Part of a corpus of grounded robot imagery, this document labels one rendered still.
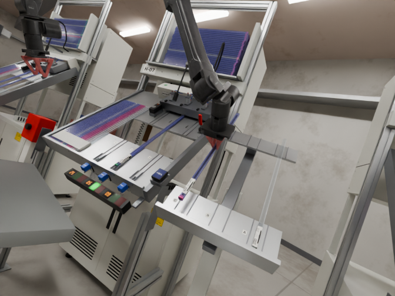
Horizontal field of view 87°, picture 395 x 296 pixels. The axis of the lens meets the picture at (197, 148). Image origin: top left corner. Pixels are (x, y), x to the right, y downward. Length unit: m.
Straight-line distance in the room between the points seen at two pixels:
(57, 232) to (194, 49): 0.63
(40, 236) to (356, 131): 3.74
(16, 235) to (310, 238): 3.52
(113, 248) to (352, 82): 3.87
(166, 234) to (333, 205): 2.92
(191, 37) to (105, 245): 1.15
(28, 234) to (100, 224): 0.76
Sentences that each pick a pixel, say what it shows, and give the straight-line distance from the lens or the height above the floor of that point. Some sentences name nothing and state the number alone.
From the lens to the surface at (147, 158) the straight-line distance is 0.94.
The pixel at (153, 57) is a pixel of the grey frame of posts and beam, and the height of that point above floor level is 1.45.
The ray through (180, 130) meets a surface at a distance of 1.10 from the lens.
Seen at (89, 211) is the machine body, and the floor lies 0.36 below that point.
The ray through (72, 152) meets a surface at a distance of 1.09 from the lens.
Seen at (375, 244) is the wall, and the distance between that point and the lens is 3.68.
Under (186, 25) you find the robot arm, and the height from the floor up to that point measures 1.27.
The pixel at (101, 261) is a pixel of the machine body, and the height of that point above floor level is 0.16.
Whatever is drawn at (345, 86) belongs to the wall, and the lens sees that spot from 4.14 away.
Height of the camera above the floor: 0.92
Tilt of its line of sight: 1 degrees up
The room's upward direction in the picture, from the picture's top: 20 degrees clockwise
